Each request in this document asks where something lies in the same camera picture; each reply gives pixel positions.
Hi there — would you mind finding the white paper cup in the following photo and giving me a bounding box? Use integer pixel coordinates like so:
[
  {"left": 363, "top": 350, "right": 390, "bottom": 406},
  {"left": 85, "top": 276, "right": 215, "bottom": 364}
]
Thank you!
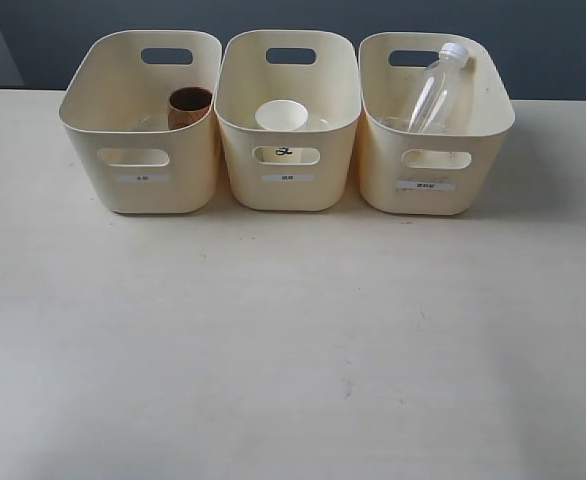
[{"left": 254, "top": 99, "right": 308, "bottom": 164}]

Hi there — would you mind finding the cream left plastic bin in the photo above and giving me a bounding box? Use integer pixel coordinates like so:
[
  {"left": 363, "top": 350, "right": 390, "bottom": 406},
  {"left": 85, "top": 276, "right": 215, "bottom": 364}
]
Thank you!
[{"left": 59, "top": 30, "right": 223, "bottom": 214}]

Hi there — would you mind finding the clear plastic bottle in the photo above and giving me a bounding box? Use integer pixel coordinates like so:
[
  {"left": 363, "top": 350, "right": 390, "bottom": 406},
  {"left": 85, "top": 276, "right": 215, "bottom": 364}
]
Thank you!
[{"left": 378, "top": 42, "right": 470, "bottom": 134}]

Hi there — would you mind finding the cream plastic bin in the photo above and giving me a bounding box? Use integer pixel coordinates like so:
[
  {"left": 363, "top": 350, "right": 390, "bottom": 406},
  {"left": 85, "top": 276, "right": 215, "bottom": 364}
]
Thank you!
[
  {"left": 357, "top": 32, "right": 515, "bottom": 216},
  {"left": 59, "top": 30, "right": 223, "bottom": 214},
  {"left": 214, "top": 30, "right": 361, "bottom": 212}
]

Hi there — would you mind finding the cream middle plastic bin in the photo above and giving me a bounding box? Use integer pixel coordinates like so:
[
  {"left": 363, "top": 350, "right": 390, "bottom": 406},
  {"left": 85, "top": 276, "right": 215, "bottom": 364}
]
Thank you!
[{"left": 214, "top": 30, "right": 361, "bottom": 212}]

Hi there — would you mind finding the cream right plastic bin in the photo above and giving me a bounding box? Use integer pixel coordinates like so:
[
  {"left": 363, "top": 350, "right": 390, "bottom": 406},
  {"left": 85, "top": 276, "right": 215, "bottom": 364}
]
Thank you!
[{"left": 357, "top": 32, "right": 515, "bottom": 216}]

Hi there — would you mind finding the brown wooden cup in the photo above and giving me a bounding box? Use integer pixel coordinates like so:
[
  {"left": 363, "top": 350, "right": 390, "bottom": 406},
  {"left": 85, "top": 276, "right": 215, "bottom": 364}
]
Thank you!
[{"left": 167, "top": 86, "right": 213, "bottom": 130}]

